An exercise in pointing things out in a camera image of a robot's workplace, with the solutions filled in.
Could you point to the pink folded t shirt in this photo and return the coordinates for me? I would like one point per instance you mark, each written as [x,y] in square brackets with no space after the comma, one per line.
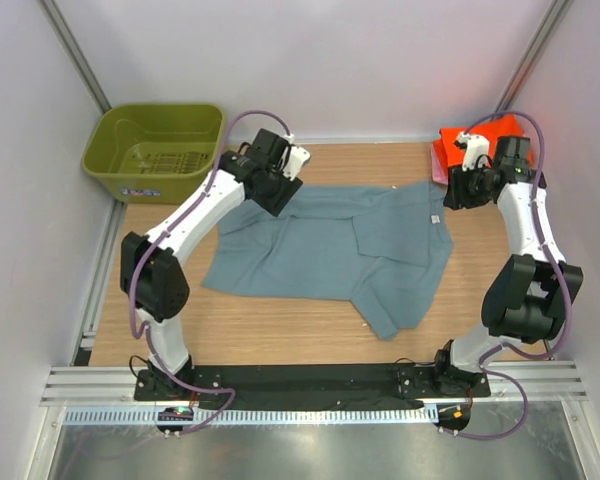
[438,170]

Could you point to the grey-blue t shirt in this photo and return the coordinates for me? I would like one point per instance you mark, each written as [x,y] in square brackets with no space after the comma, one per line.
[384,250]

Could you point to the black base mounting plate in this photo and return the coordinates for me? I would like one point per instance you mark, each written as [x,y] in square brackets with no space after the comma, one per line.
[332,387]

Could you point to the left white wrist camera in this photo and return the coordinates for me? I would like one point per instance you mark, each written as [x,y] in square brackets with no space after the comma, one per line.
[294,160]

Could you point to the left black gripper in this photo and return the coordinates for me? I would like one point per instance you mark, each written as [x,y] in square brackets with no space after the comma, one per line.
[276,205]

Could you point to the white slotted cable duct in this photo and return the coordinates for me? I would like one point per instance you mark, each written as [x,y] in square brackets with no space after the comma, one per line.
[163,416]

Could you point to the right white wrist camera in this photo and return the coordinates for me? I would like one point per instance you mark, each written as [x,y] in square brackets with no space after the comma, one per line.
[476,151]

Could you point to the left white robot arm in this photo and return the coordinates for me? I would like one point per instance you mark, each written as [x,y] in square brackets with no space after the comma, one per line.
[152,265]

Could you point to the orange folded t shirt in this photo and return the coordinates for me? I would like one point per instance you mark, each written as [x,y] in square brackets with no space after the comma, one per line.
[449,155]

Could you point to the olive green plastic basket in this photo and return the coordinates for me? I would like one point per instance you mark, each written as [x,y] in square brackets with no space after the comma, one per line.
[154,153]

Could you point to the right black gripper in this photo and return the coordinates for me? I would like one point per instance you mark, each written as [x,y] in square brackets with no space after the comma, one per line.
[456,197]

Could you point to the aluminium frame rail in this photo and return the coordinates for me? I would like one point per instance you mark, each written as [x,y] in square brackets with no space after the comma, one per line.
[544,380]

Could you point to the left corner aluminium post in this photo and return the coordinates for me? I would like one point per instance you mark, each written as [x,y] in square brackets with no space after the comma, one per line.
[67,39]

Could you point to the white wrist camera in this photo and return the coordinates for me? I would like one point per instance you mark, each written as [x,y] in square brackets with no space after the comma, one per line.
[476,151]
[294,160]

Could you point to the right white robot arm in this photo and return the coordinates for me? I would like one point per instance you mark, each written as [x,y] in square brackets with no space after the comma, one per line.
[531,298]

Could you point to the right corner aluminium post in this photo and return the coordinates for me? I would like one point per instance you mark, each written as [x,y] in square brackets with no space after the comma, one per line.
[548,26]

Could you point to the corner aluminium post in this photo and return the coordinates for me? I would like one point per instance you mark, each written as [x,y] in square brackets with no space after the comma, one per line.
[67,39]
[548,26]

